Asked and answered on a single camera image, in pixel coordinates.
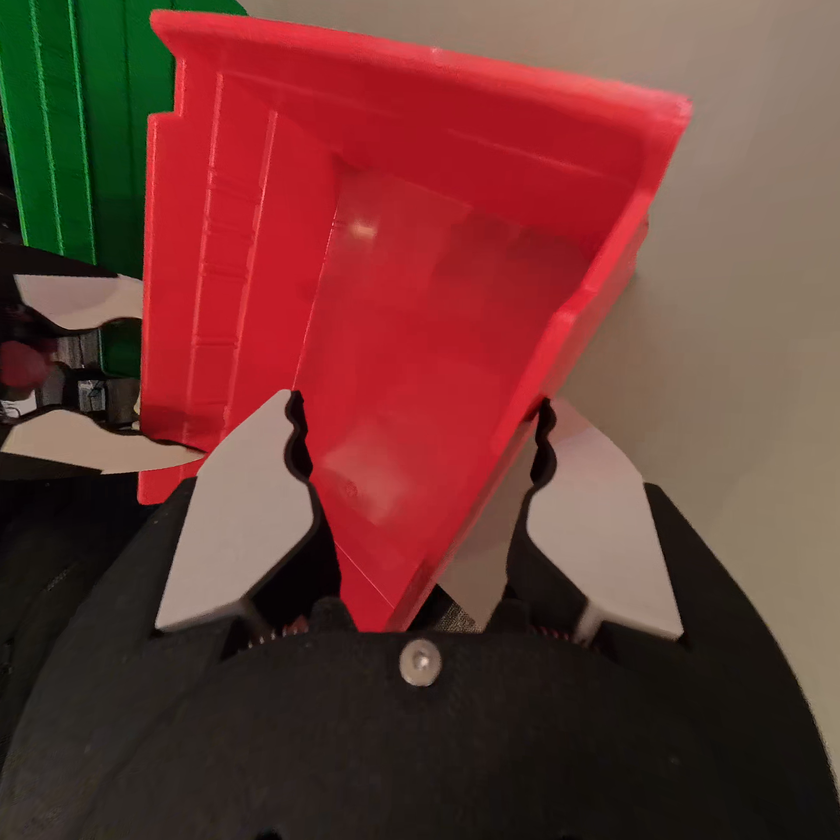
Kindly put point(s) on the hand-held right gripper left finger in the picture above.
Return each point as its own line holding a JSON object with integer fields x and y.
{"x": 236, "y": 518}

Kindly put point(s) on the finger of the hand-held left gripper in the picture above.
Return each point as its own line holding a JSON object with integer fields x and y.
{"x": 79, "y": 300}
{"x": 85, "y": 446}

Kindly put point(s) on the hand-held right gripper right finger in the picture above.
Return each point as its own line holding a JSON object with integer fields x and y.
{"x": 604, "y": 531}

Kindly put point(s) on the green plastic storage bin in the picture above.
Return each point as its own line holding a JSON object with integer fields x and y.
{"x": 111, "y": 131}

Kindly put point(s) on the red plastic storage bin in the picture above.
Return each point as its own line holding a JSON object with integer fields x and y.
{"x": 426, "y": 328}

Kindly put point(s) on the black zippered bag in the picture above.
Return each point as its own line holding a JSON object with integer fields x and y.
{"x": 52, "y": 558}

